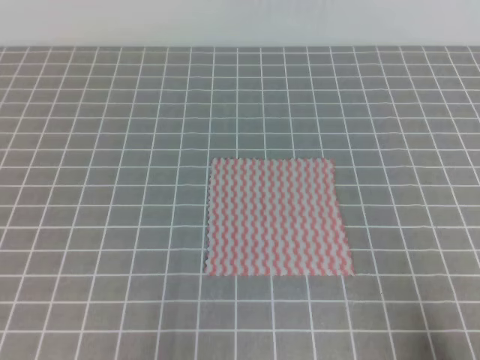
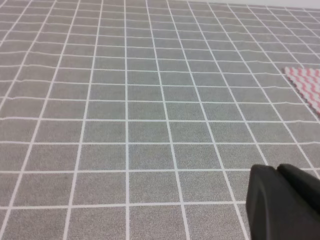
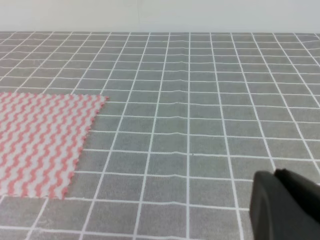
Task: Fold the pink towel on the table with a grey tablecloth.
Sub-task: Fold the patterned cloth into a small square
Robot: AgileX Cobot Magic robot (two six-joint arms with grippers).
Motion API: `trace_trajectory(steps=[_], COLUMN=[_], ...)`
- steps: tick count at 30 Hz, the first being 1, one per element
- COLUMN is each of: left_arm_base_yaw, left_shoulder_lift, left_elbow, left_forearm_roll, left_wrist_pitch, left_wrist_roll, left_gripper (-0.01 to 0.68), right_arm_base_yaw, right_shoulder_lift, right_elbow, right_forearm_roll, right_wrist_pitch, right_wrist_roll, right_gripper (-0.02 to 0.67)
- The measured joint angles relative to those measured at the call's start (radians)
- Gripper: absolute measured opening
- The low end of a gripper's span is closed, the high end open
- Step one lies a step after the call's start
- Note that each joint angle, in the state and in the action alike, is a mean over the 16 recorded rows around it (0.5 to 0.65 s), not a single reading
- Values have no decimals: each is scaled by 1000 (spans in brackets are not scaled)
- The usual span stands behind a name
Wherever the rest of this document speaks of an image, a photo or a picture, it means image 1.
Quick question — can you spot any pink white wavy striped towel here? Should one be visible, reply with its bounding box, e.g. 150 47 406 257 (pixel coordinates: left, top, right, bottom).
204 158 354 276

